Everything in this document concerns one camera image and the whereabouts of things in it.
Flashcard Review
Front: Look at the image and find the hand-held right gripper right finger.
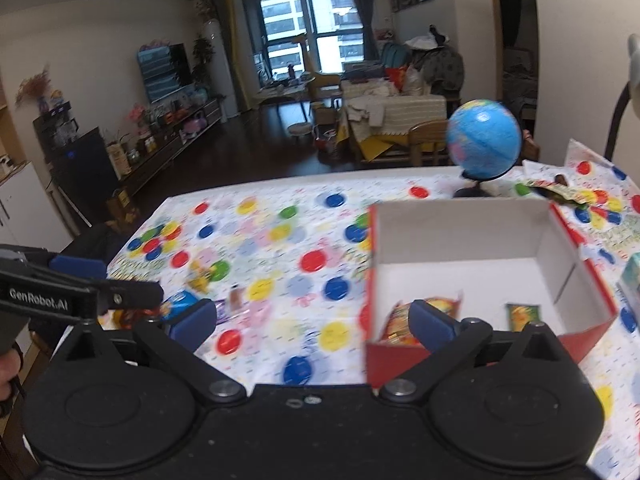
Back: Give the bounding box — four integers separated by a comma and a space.
378, 300, 576, 405

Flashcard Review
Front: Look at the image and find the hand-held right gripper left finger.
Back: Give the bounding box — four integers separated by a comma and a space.
54, 299, 248, 406

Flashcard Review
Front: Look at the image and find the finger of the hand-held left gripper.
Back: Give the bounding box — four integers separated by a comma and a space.
94, 282, 165, 317
22, 251, 109, 286

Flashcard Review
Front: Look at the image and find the blue cookie packet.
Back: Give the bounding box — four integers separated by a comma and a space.
159, 290, 201, 326

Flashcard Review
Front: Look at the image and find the red and white cardboard box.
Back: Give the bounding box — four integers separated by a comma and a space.
365, 199, 620, 391

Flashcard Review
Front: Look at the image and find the person's left hand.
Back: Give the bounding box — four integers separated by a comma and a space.
0, 344, 24, 403

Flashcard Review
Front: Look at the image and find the red orange snack packet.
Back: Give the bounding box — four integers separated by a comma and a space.
112, 309, 161, 329

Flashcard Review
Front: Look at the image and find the black jacket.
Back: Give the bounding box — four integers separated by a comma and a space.
65, 222, 131, 261

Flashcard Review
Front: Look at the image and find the yellow triangular snack packet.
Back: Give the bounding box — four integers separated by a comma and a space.
187, 260, 213, 293

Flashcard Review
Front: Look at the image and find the white cabinet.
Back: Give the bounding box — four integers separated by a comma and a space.
0, 160, 73, 256

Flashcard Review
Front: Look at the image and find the green and yellow snack packet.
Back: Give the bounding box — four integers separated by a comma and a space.
506, 303, 543, 333

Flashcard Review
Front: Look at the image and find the black cabinet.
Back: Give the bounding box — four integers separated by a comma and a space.
50, 127, 121, 223

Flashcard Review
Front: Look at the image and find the balloon print tablecloth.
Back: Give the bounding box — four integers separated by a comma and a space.
107, 139, 640, 480

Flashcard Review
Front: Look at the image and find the beige paper bag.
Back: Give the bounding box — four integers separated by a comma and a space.
106, 142, 130, 178

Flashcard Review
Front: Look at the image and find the dark television cabinet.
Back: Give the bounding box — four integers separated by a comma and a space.
120, 97, 223, 181

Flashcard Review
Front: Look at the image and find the black coffee machine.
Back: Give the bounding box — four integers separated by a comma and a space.
34, 102, 81, 148

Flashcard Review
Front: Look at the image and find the green red snack packet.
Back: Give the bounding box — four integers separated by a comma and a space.
525, 174, 593, 206

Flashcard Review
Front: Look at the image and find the wooden chair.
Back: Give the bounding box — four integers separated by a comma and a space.
407, 120, 451, 167

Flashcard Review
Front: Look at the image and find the dried flower bouquet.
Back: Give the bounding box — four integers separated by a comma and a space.
15, 65, 53, 111

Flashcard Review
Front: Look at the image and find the blue globe on black stand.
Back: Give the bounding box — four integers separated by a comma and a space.
446, 100, 524, 200

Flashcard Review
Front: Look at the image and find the teal carton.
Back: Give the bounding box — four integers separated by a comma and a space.
617, 254, 640, 311

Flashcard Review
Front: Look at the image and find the cloth covered sofa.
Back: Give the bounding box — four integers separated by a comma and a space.
340, 80, 448, 161

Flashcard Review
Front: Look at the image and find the television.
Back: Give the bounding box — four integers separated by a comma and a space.
137, 43, 193, 104

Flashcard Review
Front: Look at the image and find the green houseplant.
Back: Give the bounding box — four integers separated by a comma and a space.
192, 35, 216, 86

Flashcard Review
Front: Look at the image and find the pile of clothes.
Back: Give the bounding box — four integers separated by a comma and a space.
402, 25, 466, 96

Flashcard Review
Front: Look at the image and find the yellow chair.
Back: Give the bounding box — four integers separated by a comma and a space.
307, 72, 343, 108

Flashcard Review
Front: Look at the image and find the white standing air conditioner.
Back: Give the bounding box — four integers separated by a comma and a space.
202, 19, 226, 101

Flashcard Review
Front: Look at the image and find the large window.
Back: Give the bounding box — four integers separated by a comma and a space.
242, 0, 368, 76

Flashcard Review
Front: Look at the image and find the grey curtain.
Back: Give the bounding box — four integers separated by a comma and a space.
347, 0, 383, 61

